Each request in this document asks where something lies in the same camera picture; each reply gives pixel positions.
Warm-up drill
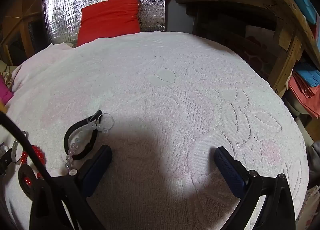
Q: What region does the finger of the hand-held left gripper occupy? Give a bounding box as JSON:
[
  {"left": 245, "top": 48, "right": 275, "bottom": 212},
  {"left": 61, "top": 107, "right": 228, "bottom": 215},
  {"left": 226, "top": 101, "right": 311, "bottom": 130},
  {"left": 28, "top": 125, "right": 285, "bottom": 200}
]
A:
[{"left": 0, "top": 148, "right": 13, "bottom": 176}]

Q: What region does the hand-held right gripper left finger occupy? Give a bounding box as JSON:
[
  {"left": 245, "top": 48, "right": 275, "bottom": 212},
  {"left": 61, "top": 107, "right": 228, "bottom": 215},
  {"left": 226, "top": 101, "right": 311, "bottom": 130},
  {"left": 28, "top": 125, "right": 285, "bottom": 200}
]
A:
[{"left": 29, "top": 145, "right": 112, "bottom": 230}]

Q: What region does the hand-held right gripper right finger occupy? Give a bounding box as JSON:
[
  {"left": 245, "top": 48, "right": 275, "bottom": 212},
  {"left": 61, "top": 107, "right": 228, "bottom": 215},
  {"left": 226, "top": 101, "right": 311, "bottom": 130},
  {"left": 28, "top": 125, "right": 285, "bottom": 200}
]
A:
[{"left": 214, "top": 146, "right": 300, "bottom": 230}]

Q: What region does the black hair band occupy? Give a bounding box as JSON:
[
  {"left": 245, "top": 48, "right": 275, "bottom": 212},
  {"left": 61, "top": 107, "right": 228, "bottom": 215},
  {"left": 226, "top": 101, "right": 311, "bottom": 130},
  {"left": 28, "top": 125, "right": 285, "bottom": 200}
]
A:
[{"left": 64, "top": 110, "right": 104, "bottom": 161}]

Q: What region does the white bead bracelet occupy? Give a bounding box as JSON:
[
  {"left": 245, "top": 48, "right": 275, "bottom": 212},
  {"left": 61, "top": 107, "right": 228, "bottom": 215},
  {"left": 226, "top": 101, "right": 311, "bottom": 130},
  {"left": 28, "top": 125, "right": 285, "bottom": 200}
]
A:
[{"left": 65, "top": 113, "right": 115, "bottom": 177}]

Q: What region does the silver bangle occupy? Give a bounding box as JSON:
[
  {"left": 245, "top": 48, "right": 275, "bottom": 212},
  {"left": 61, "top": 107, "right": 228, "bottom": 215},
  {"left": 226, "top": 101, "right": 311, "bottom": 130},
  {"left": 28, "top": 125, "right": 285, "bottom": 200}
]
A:
[{"left": 11, "top": 131, "right": 29, "bottom": 164}]

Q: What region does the white embossed towel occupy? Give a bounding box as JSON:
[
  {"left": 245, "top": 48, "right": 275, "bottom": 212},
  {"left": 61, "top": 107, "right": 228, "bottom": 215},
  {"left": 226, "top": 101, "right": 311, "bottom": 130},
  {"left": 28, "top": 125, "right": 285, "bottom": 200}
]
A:
[{"left": 0, "top": 32, "right": 310, "bottom": 230}]

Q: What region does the pale pink blanket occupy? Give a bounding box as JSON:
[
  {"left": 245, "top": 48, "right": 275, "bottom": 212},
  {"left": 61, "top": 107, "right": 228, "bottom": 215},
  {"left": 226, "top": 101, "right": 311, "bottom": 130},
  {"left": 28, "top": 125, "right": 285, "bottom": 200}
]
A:
[{"left": 11, "top": 43, "right": 75, "bottom": 92}]

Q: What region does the coral folded cloth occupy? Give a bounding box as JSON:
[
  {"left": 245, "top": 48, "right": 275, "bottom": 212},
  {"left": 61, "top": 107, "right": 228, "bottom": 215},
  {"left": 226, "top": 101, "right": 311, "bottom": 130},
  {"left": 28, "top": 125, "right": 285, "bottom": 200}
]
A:
[{"left": 287, "top": 71, "right": 320, "bottom": 118}]

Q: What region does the blue folded cloth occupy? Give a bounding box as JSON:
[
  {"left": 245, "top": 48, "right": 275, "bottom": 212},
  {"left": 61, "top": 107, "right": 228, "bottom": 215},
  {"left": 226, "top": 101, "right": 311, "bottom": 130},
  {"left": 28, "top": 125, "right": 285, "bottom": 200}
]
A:
[{"left": 294, "top": 61, "right": 320, "bottom": 87}]

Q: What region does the floral printed bag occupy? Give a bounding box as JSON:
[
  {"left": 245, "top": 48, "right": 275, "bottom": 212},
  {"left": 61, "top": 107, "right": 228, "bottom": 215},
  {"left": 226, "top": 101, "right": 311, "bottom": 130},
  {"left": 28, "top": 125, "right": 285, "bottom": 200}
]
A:
[{"left": 245, "top": 25, "right": 283, "bottom": 81}]

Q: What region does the wooden cabinet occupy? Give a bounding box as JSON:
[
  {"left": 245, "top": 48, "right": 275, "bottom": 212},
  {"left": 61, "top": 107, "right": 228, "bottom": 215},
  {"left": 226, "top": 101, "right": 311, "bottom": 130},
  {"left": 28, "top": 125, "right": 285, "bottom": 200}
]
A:
[{"left": 0, "top": 0, "right": 73, "bottom": 66}]

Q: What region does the red cushion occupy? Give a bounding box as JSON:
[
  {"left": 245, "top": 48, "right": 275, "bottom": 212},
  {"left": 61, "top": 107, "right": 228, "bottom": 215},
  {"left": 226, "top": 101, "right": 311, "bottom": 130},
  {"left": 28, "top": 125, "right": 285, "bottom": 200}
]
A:
[{"left": 76, "top": 0, "right": 142, "bottom": 47}]

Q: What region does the silver foil insulation sheet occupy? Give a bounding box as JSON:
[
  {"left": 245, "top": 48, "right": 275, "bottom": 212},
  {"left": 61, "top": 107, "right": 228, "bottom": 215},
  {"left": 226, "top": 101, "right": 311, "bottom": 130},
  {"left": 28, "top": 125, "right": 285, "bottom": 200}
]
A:
[{"left": 42, "top": 0, "right": 166, "bottom": 46}]

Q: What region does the black cable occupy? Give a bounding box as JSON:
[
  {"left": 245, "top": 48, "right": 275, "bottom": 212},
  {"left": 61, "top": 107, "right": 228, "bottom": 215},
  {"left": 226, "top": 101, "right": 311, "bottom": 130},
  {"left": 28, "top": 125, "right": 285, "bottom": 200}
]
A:
[{"left": 0, "top": 111, "right": 54, "bottom": 183}]

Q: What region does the red bead bracelet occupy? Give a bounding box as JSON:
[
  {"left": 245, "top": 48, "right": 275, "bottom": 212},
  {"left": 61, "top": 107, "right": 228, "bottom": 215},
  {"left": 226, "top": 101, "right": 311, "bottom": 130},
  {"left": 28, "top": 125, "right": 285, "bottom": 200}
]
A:
[{"left": 20, "top": 145, "right": 48, "bottom": 188}]

